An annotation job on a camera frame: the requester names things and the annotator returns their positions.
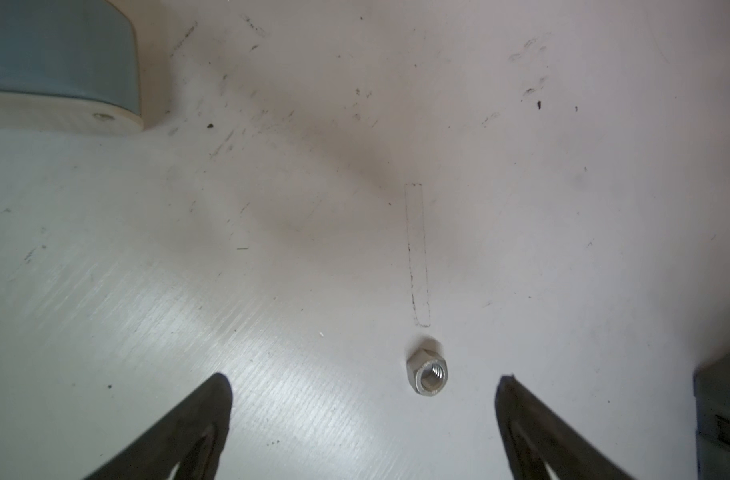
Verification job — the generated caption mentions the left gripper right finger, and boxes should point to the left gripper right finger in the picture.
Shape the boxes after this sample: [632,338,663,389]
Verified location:
[495,375,630,479]

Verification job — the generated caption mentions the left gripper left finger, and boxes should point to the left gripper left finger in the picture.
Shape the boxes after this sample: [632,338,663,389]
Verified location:
[88,373,233,479]

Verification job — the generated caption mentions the silver hex nut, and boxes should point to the silver hex nut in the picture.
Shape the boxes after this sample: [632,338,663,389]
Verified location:
[406,348,448,397]

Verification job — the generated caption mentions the grey plastic organizer box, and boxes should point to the grey plastic organizer box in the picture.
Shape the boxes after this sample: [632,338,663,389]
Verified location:
[694,352,730,479]

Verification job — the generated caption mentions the light blue flat case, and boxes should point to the light blue flat case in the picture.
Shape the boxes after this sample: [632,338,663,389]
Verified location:
[0,1,144,135]

